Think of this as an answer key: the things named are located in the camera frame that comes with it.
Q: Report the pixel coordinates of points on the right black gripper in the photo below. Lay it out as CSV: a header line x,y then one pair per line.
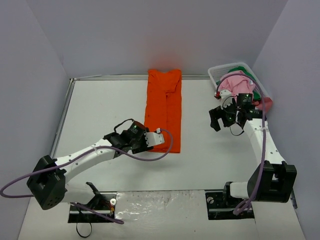
x,y
218,116

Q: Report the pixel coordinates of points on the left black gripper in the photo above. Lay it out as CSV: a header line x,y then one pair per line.
x,y
139,146

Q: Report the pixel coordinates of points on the orange t-shirt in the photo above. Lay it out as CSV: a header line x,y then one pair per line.
x,y
164,107

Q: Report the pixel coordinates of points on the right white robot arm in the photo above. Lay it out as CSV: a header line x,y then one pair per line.
x,y
273,179

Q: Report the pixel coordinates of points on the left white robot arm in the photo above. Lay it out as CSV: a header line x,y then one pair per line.
x,y
50,184

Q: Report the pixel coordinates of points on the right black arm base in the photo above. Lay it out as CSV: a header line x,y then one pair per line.
x,y
220,205

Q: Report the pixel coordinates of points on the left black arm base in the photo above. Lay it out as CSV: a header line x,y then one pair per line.
x,y
102,202

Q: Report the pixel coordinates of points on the white perforated plastic basket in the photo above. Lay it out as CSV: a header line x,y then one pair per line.
x,y
216,72

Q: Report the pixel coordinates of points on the green t-shirt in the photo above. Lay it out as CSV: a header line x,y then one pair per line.
x,y
256,95

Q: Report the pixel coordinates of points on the salmon pink t-shirt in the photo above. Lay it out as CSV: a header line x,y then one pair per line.
x,y
268,103

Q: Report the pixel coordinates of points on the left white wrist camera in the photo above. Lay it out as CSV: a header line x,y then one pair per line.
x,y
154,138

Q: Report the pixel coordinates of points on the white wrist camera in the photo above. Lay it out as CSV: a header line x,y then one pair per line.
x,y
226,99
154,138

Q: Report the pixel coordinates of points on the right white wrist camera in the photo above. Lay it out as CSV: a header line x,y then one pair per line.
x,y
226,99

